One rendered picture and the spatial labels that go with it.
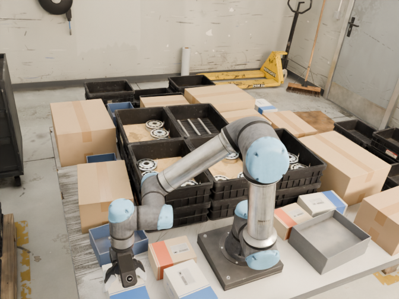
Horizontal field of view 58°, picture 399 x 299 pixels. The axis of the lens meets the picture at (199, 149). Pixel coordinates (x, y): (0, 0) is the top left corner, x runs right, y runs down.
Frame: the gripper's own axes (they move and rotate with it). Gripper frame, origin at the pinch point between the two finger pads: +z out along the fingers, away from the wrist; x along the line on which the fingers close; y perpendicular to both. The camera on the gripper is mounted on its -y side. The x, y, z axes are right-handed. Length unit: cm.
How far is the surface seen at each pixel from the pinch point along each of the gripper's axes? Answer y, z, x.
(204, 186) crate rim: 27, -15, -41
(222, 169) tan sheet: 47, -6, -61
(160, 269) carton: 4.8, 1.3, -14.0
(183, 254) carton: 7.4, -0.1, -24.4
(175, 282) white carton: -4.7, -1.5, -16.5
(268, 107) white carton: 114, -2, -133
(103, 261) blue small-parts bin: 18.1, 4.3, 4.4
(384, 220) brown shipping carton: -9, -5, -112
